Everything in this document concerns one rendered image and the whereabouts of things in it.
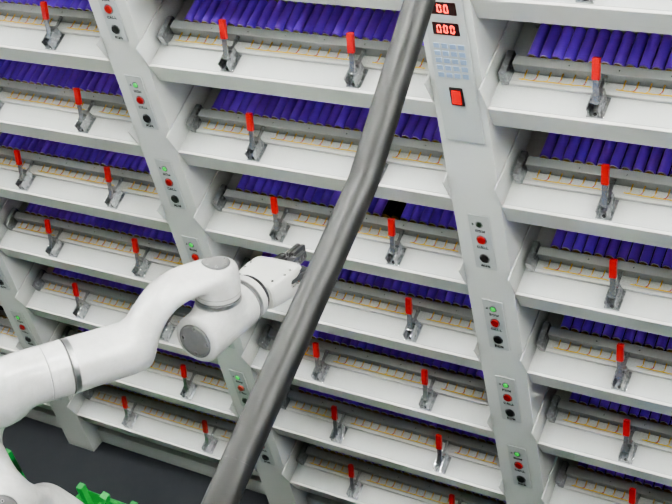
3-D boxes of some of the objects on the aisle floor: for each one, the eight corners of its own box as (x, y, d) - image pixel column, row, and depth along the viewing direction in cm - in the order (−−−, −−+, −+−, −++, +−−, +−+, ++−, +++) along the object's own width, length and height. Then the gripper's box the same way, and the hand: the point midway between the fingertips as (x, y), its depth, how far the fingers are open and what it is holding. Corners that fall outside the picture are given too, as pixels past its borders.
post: (561, 607, 284) (444, -169, 174) (522, 594, 289) (385, -169, 178) (592, 540, 296) (502, -224, 186) (555, 529, 301) (446, -223, 191)
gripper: (281, 286, 210) (335, 239, 224) (208, 271, 217) (265, 226, 231) (285, 324, 213) (339, 275, 227) (214, 308, 221) (270, 261, 234)
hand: (296, 255), depth 227 cm, fingers closed
